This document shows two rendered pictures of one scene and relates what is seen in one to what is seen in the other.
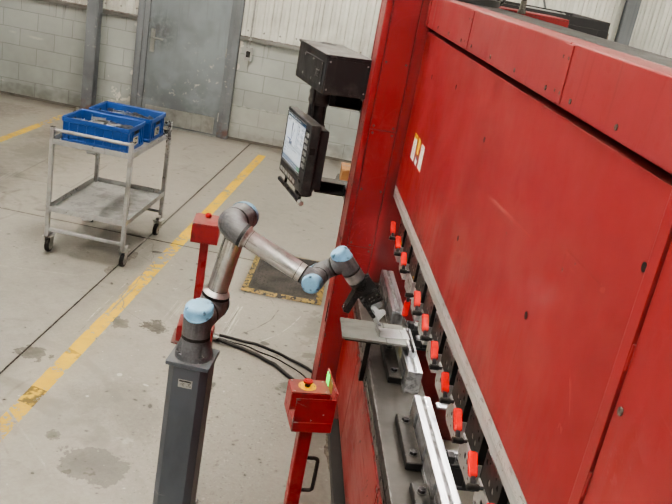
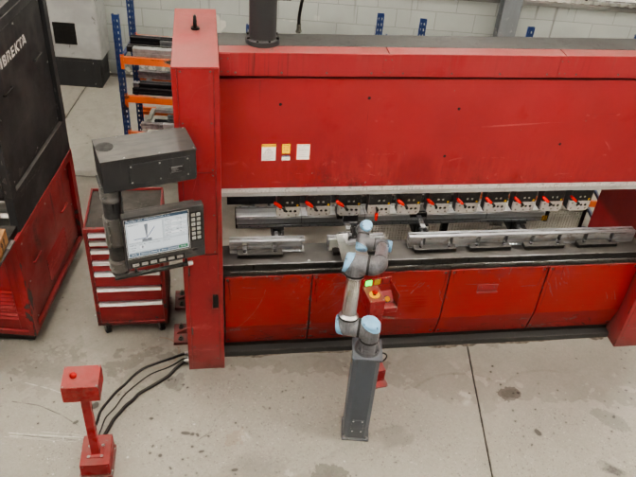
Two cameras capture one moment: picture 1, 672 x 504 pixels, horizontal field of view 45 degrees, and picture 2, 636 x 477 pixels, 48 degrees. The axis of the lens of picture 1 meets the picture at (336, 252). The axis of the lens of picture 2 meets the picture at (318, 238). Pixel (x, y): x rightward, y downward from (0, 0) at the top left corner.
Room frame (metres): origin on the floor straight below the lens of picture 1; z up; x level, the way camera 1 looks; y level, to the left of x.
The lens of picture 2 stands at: (3.52, 3.47, 3.88)
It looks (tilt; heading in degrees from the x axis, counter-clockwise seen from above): 37 degrees down; 266
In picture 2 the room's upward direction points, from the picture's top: 5 degrees clockwise
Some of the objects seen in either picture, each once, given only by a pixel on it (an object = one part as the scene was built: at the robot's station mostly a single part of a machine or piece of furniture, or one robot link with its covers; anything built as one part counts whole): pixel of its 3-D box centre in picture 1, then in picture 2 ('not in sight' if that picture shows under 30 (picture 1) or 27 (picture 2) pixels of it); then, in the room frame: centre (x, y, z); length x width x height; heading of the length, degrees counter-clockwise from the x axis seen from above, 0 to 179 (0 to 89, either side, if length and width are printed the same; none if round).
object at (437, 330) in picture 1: (445, 344); (436, 200); (2.44, -0.41, 1.26); 0.15 x 0.09 x 0.17; 6
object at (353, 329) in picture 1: (373, 331); (352, 247); (3.00, -0.21, 1.00); 0.26 x 0.18 x 0.01; 96
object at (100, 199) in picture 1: (109, 183); not in sight; (5.88, 1.80, 0.47); 0.90 x 0.66 x 0.95; 177
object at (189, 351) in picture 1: (194, 344); (368, 343); (2.93, 0.50, 0.82); 0.15 x 0.15 x 0.10
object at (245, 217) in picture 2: not in sight; (395, 213); (2.65, -0.70, 0.93); 2.30 x 0.14 x 0.10; 6
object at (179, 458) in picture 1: (182, 435); (361, 391); (2.93, 0.50, 0.39); 0.18 x 0.18 x 0.77; 87
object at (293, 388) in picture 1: (310, 399); (379, 295); (2.80, -0.01, 0.75); 0.20 x 0.16 x 0.18; 15
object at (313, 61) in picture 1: (321, 129); (149, 209); (4.22, 0.20, 1.53); 0.51 x 0.25 x 0.85; 22
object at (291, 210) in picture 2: (408, 242); (287, 203); (3.44, -0.31, 1.26); 0.15 x 0.09 x 0.17; 6
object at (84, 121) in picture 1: (104, 130); not in sight; (5.71, 1.82, 0.92); 0.50 x 0.36 x 0.18; 87
